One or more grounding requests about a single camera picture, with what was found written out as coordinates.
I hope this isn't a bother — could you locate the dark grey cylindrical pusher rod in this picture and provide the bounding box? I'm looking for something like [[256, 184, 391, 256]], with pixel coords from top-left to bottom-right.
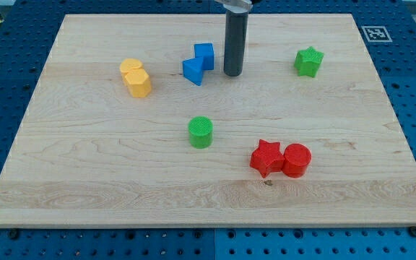
[[223, 10, 248, 77]]

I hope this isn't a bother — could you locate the red cylinder block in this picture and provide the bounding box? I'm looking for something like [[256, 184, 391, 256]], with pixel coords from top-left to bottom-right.
[[282, 143, 312, 178]]

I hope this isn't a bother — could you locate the green cylinder block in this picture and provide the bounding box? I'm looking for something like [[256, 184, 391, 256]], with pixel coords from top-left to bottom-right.
[[188, 116, 213, 149]]

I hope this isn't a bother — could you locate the yellow hexagon block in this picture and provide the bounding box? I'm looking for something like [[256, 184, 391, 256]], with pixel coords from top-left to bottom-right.
[[124, 69, 152, 98]]

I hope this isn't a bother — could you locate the green star block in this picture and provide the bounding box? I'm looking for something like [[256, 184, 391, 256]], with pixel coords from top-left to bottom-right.
[[294, 46, 324, 77]]

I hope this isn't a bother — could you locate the yellow cylinder block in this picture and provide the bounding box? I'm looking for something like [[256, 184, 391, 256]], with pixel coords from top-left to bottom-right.
[[119, 58, 144, 84]]

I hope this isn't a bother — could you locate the blue cube block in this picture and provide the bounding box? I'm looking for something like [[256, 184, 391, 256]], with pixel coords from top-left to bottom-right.
[[194, 43, 215, 70]]

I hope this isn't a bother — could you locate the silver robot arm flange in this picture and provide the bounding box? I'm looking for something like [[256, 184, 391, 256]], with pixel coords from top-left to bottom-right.
[[215, 0, 254, 13]]

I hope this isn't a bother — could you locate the light wooden board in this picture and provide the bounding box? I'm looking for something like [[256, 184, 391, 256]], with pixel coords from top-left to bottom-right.
[[0, 14, 416, 229]]

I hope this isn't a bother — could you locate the red star block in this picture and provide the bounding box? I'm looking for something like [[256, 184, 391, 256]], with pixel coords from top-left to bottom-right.
[[250, 139, 285, 178]]

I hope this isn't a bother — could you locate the blue triangle block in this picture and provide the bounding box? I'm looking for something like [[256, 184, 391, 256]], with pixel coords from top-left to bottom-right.
[[182, 57, 204, 86]]

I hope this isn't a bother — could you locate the white fiducial marker tag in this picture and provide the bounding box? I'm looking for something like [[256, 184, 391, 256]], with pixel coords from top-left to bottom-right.
[[361, 25, 392, 43]]

